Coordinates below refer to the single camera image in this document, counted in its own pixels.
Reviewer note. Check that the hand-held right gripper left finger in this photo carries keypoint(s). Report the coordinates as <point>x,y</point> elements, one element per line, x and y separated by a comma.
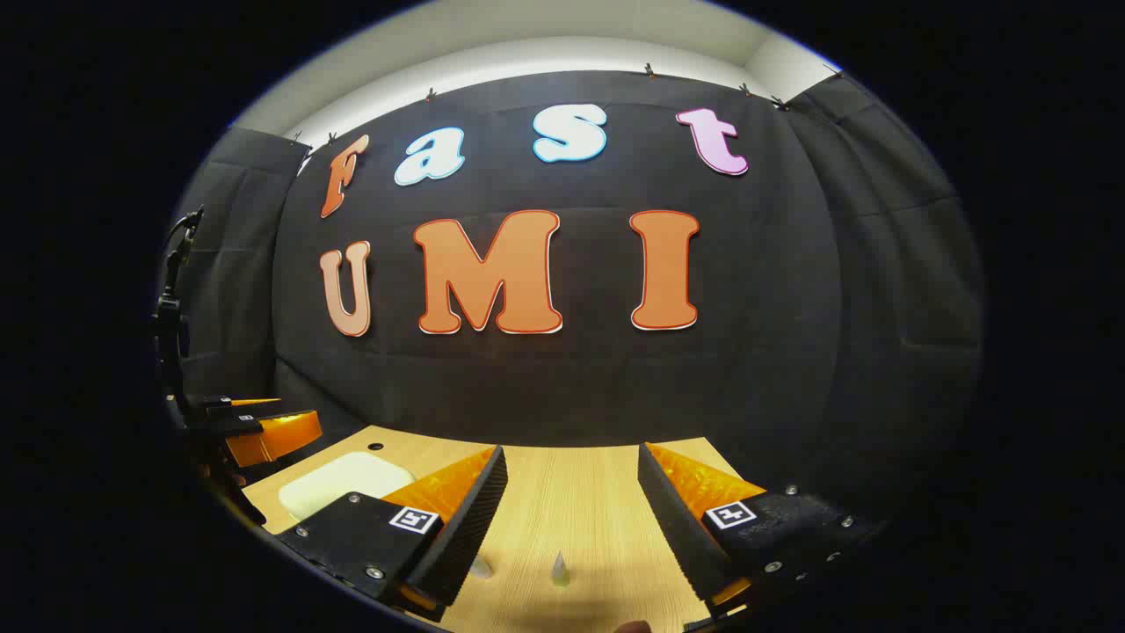
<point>466,527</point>

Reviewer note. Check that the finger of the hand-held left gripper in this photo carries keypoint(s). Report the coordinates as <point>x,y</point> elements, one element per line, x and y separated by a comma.
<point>233,404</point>
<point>277,435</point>

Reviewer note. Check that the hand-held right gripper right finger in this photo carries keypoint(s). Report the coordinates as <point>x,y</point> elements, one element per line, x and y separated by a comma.
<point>672,519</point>

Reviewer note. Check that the pale yellow suitcase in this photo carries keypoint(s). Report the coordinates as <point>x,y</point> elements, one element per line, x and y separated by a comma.
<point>338,483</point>

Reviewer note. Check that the white green-label tube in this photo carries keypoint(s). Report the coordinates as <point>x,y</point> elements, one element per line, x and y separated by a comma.
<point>559,571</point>

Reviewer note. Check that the black backdrop cloth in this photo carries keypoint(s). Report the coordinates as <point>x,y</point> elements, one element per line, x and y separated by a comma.
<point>571,387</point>

